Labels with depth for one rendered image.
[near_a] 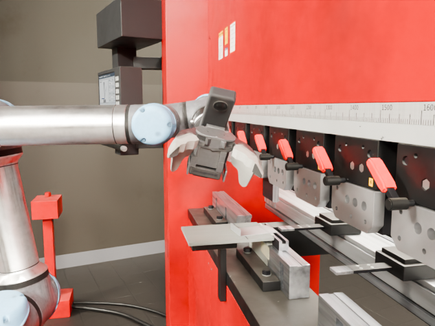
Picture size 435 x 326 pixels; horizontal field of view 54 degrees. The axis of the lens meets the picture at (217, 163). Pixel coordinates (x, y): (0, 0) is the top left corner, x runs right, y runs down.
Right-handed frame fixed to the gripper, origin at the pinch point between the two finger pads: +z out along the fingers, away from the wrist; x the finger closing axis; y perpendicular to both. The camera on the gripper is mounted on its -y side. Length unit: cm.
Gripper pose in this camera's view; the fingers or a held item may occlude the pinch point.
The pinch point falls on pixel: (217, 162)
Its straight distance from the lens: 65.6
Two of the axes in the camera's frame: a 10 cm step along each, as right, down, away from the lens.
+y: -2.5, 8.9, 3.9
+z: 0.4, 4.1, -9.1
